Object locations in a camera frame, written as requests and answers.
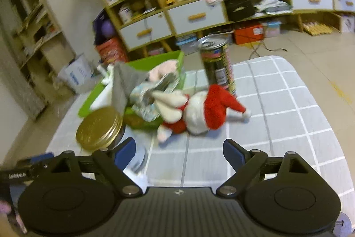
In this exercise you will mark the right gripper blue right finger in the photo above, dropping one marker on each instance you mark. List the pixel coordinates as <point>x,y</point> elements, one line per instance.
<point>246,164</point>

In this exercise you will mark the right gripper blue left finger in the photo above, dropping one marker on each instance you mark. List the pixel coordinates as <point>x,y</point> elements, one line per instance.
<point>111,164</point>

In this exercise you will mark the red white santa plush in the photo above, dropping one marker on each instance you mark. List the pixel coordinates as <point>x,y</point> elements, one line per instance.
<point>204,111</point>

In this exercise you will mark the rag doll blue dress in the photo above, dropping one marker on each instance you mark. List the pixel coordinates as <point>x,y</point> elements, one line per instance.
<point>158,100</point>

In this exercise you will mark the glass jar gold lid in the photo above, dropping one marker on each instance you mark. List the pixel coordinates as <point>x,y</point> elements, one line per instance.
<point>102,129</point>

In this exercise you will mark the green plastic storage bin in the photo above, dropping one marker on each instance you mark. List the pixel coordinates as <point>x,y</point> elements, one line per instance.
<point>130,118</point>

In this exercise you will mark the grey checked tablecloth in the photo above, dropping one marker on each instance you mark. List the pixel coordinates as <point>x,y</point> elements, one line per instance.
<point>285,117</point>

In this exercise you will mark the white blue paper bag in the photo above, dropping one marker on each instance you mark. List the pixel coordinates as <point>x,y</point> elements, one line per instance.
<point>77,74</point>

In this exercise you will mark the wooden bookshelf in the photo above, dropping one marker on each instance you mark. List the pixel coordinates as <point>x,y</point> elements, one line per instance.
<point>33,52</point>

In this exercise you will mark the dark tall drink can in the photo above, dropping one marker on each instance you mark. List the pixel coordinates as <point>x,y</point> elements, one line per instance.
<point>214,52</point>

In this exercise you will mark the red box under console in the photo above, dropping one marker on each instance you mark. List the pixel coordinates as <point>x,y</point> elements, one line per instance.
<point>248,34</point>

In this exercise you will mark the purple balloon toy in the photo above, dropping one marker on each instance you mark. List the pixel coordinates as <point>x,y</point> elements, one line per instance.
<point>103,28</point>

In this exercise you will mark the yellow white drawer cabinet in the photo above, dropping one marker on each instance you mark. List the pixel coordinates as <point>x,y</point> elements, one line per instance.
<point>140,23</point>

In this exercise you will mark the black bag in console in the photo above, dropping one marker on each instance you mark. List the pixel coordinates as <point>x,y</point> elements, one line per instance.
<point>239,9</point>

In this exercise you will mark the low yellow tv console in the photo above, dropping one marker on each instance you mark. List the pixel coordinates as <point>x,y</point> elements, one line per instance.
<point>197,15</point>

